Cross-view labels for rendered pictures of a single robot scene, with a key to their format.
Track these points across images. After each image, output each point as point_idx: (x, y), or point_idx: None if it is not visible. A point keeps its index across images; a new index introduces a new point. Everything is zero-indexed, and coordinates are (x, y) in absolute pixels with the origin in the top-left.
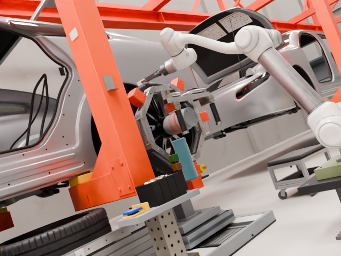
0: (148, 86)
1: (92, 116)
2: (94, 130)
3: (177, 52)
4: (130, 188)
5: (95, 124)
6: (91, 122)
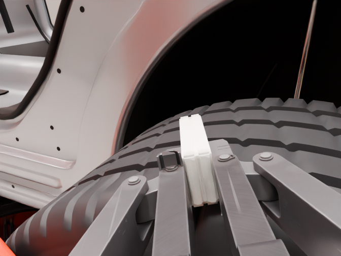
0: (199, 249)
1: (279, 48)
2: (263, 93)
3: None
4: None
5: (277, 78)
6: (265, 68)
